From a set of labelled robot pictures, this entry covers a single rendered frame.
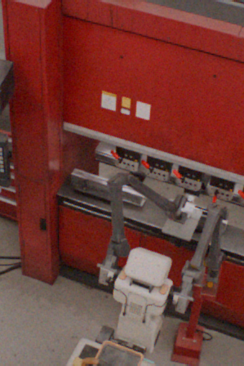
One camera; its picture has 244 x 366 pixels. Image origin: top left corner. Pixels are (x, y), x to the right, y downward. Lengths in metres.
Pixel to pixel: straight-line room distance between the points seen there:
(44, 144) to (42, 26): 0.81
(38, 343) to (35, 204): 0.98
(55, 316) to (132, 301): 1.41
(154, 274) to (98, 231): 1.15
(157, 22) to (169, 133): 0.72
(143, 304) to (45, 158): 1.13
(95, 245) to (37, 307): 0.66
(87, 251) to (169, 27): 1.88
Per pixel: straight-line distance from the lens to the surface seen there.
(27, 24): 3.72
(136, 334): 4.01
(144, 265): 3.59
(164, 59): 3.74
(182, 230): 4.25
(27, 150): 4.28
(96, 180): 4.53
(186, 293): 3.68
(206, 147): 4.00
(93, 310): 5.06
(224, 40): 3.55
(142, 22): 3.65
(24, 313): 5.06
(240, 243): 4.42
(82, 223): 4.67
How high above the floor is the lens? 4.16
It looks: 45 degrees down
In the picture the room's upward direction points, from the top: 4 degrees clockwise
